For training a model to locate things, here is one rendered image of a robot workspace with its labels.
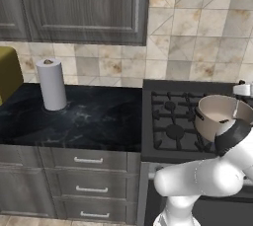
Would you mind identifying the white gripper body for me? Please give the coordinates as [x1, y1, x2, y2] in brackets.
[232, 83, 253, 99]

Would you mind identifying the beige cooking pot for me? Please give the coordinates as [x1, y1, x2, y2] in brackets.
[194, 94, 253, 143]

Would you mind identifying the black gas hob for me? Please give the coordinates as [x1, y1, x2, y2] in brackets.
[141, 79, 253, 164]

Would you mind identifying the white paper towel roll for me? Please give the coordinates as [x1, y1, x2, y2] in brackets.
[35, 57, 68, 113]

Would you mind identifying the grey drawer front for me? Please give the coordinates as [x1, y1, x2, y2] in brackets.
[52, 196, 128, 225]
[39, 146, 129, 173]
[43, 168, 129, 200]

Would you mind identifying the olive yellow appliance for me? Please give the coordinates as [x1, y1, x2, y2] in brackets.
[0, 45, 25, 107]

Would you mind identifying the grey base cupboard door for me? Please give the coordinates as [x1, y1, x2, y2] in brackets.
[0, 144, 57, 218]

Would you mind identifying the silver wall cupboard handle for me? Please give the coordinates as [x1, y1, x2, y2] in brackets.
[134, 0, 141, 34]

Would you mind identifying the silver drawer handle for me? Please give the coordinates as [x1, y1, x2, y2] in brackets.
[75, 185, 110, 193]
[73, 156, 105, 165]
[79, 210, 111, 219]

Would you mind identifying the wide grey wall cupboard door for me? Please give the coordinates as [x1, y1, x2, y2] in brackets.
[17, 0, 148, 46]

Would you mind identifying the narrow grey wall cupboard door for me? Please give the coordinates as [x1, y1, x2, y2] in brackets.
[0, 0, 32, 42]

